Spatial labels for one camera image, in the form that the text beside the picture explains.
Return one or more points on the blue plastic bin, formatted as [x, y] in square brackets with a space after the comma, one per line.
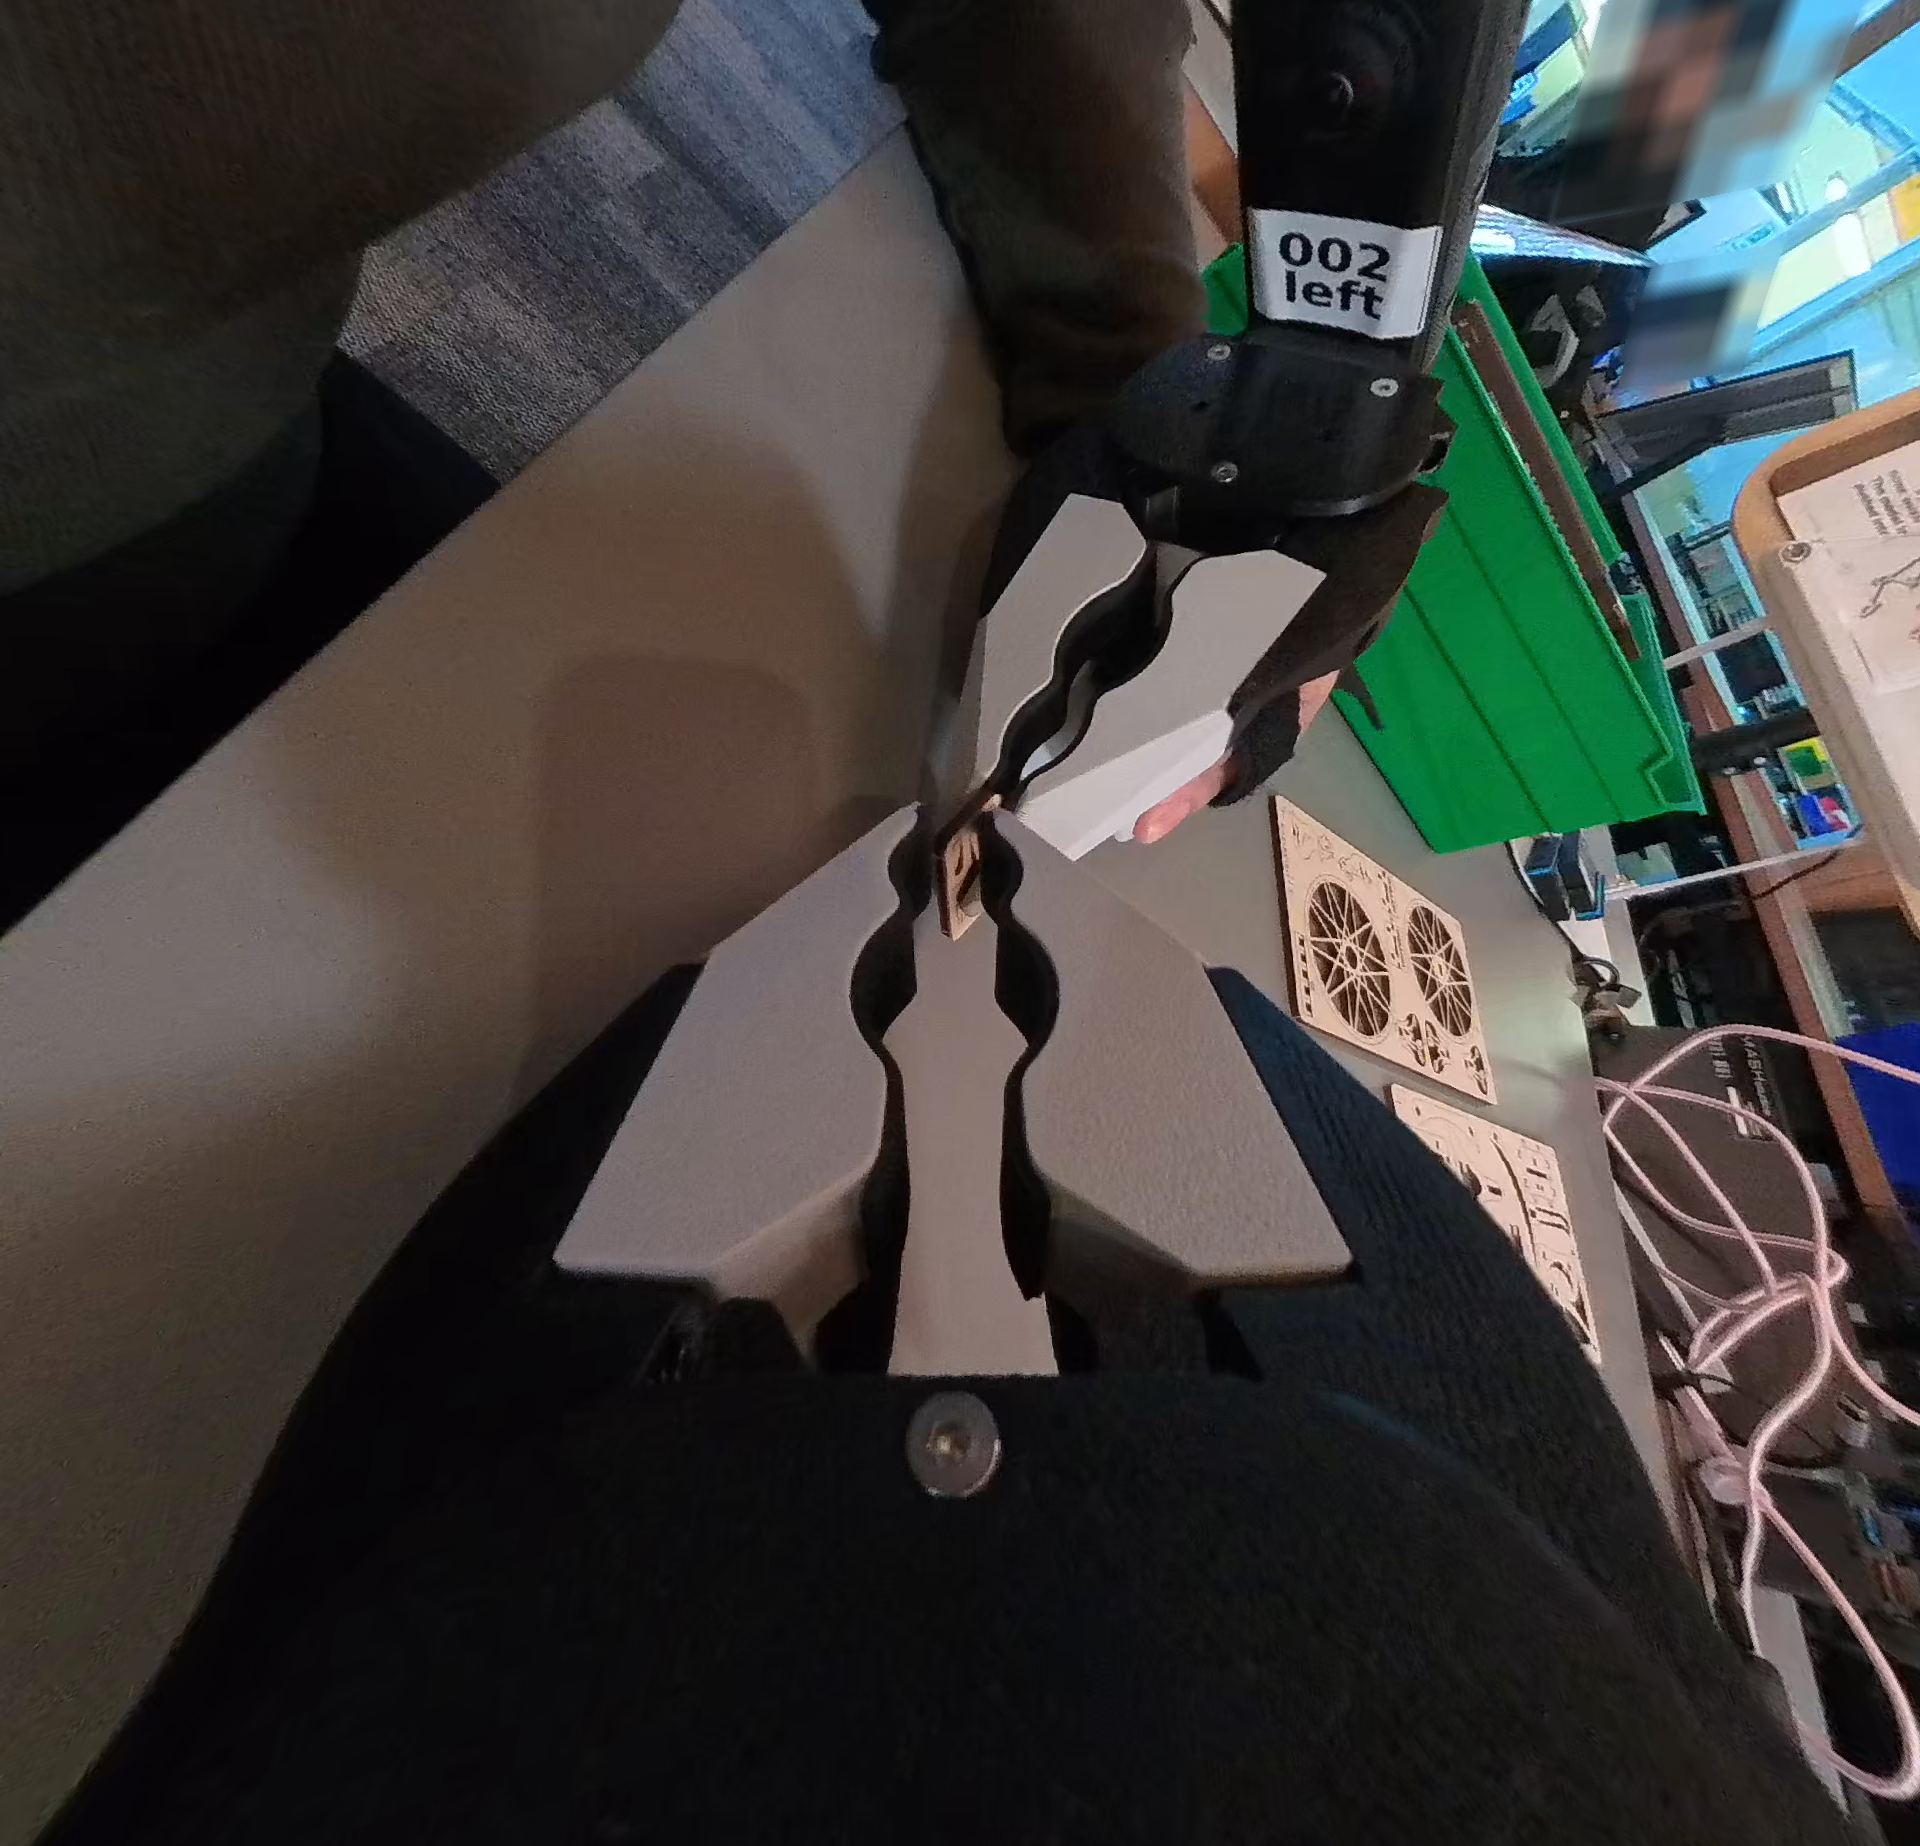
[1890, 1112]

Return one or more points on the wooden sheet with frame cutouts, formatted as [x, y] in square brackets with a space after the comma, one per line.
[1514, 1202]

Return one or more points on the person's left hand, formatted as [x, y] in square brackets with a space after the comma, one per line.
[1179, 824]

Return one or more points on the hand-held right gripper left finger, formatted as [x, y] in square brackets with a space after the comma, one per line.
[721, 1129]

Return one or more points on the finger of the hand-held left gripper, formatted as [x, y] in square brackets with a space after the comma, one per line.
[1214, 647]
[1034, 601]

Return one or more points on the wooden sheet with wheel cutouts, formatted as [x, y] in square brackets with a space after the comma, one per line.
[1349, 963]

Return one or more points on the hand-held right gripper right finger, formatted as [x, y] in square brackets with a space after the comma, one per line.
[1185, 1129]

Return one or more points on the large green plastic bin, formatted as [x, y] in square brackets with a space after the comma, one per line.
[1498, 678]

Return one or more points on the person's left forearm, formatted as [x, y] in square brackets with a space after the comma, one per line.
[1034, 151]

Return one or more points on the person's legs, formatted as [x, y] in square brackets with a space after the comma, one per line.
[121, 647]

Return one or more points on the small slotted wooden part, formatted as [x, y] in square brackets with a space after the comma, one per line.
[960, 895]

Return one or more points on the person's upper body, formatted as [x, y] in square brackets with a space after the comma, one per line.
[224, 227]

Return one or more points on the instruction booklet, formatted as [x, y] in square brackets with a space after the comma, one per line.
[1874, 556]

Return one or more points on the small black blue device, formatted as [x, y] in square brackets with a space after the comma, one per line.
[1567, 882]

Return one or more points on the wooden display board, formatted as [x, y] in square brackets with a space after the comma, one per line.
[1757, 527]

